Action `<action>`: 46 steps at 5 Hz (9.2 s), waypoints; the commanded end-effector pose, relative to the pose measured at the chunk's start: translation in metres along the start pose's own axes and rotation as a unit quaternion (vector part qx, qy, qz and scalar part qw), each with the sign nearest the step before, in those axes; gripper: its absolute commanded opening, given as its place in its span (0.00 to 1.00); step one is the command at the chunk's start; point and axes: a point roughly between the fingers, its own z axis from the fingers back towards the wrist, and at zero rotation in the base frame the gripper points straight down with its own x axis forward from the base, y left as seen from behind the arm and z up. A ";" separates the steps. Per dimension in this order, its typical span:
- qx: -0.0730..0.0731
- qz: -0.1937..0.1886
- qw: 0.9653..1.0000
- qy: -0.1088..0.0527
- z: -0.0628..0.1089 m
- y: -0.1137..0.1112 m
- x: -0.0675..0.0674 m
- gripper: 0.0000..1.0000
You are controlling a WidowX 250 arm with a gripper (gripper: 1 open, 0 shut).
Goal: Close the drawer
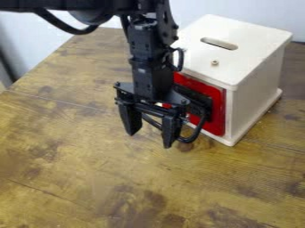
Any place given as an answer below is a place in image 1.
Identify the black drawer handle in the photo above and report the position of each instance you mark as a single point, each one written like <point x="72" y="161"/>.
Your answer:
<point x="181" y="116"/>

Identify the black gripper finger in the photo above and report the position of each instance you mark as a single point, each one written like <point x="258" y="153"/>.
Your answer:
<point x="131" y="118"/>
<point x="171" y="126"/>

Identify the white wooden box cabinet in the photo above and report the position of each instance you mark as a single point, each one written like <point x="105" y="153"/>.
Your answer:
<point x="233" y="61"/>

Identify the red drawer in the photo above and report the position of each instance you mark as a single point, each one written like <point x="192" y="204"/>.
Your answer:
<point x="206" y="102"/>

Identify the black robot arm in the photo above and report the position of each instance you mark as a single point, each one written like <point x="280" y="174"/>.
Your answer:
<point x="80" y="16"/>

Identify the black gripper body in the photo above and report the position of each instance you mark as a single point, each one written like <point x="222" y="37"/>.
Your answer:
<point x="154" y="61"/>

